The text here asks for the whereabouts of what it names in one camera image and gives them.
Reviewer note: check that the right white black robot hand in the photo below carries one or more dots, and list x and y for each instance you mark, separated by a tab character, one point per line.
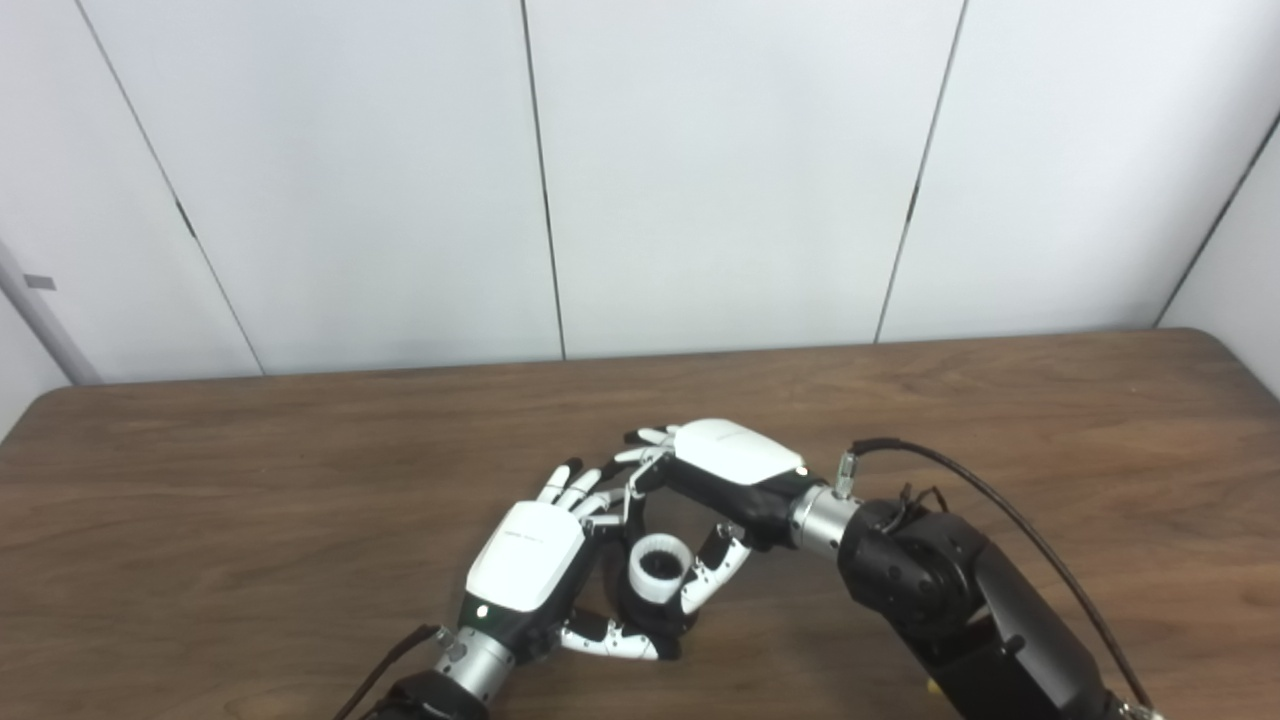
740	460

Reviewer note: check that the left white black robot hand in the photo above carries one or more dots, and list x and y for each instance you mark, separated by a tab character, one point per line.
525	565

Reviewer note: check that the round black plastic part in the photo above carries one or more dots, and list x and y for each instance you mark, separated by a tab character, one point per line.
640	625

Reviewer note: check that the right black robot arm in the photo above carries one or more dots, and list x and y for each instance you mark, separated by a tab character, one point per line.
960	620

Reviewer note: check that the small grey tag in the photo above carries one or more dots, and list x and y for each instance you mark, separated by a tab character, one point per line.
40	282

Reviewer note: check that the grey wall corner post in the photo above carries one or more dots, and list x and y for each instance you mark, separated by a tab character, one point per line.
45	320

